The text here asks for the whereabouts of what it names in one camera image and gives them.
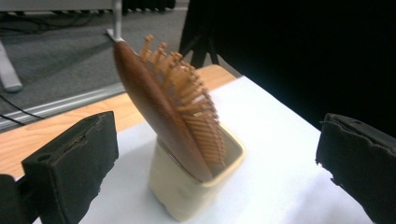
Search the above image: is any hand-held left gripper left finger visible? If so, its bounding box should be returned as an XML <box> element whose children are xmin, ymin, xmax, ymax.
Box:
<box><xmin>21</xmin><ymin>110</ymin><xmax>120</xmax><ymax>224</ymax></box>

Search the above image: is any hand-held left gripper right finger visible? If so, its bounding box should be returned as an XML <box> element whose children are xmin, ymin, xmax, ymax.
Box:
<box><xmin>315</xmin><ymin>113</ymin><xmax>396</xmax><ymax>224</ymax></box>

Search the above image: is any wooden hairbrush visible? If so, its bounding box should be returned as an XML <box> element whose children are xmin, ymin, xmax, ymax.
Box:
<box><xmin>112</xmin><ymin>34</ymin><xmax>228</xmax><ymax>183</ymax></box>

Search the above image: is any cream ceramic holder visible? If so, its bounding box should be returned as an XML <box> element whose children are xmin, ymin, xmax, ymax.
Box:
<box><xmin>148</xmin><ymin>124</ymin><xmax>248</xmax><ymax>222</ymax></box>

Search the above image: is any grey metal stand leg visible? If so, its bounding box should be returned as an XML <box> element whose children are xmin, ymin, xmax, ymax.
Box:
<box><xmin>0</xmin><ymin>40</ymin><xmax>24</xmax><ymax>93</ymax></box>

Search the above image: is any black curtain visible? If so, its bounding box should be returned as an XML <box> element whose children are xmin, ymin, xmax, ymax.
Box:
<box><xmin>178</xmin><ymin>0</ymin><xmax>396</xmax><ymax>138</ymax></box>

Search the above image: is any grey metal stand pole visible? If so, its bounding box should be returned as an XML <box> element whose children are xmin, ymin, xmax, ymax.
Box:
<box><xmin>106</xmin><ymin>0</ymin><xmax>125</xmax><ymax>43</ymax></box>

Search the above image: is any black tripod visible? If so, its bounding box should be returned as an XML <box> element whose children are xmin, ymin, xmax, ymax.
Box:
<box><xmin>186</xmin><ymin>33</ymin><xmax>220</xmax><ymax>70</ymax></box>

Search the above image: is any grey metal frame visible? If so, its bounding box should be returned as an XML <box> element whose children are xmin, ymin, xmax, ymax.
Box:
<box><xmin>0</xmin><ymin>82</ymin><xmax>126</xmax><ymax>132</ymax></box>

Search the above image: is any black cable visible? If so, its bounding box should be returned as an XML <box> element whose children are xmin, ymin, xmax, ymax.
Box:
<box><xmin>0</xmin><ymin>93</ymin><xmax>45</xmax><ymax>120</ymax></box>
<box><xmin>0</xmin><ymin>113</ymin><xmax>26</xmax><ymax>127</ymax></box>

